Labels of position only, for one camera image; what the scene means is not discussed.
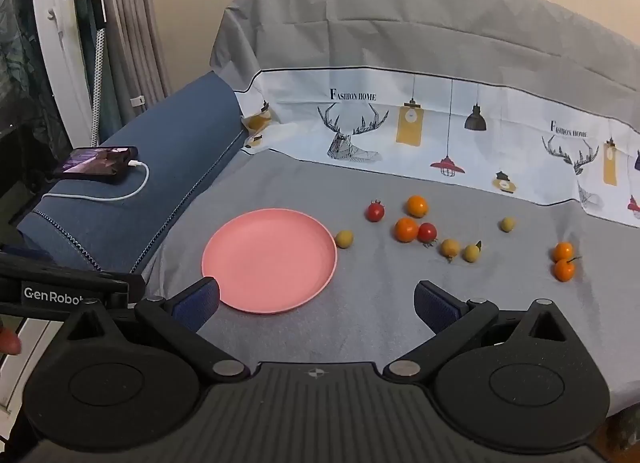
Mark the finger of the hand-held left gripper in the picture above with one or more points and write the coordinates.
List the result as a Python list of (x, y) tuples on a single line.
[(50, 263), (100, 288)]

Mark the blue sofa armrest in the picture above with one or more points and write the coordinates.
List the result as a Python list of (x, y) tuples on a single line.
[(165, 133)]

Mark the white framed glass door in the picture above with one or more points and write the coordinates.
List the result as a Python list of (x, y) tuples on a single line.
[(55, 68)]

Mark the orange cherry tomato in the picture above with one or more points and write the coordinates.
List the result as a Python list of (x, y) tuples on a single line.
[(406, 230)]

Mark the person's left hand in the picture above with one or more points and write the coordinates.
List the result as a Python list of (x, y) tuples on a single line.
[(9, 342)]

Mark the yellow-green round fruit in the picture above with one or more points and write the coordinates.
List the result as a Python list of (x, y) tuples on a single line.
[(508, 224), (471, 253), (344, 239)]

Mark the white curtain clip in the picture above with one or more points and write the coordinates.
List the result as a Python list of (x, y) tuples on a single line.
[(137, 101)]

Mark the yellow loquat with stem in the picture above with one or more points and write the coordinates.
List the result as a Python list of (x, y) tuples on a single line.
[(450, 248)]

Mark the grey curtain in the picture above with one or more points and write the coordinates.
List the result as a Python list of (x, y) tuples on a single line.
[(140, 43)]

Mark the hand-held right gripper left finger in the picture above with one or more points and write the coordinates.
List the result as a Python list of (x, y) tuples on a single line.
[(192, 304)]

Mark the orange kumquat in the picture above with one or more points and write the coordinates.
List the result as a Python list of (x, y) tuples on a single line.
[(416, 206), (564, 270), (564, 250)]

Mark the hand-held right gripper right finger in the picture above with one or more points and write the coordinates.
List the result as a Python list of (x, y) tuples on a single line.
[(435, 305)]

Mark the black smartphone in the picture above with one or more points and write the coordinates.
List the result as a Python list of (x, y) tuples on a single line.
[(95, 163)]

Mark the grey printed sofa cover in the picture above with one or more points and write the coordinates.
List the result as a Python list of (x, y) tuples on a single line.
[(400, 18)]

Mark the pink plate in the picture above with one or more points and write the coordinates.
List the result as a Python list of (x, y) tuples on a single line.
[(270, 263)]

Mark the red cherry tomato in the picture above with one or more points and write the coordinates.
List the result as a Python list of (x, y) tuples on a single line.
[(427, 232), (375, 212)]

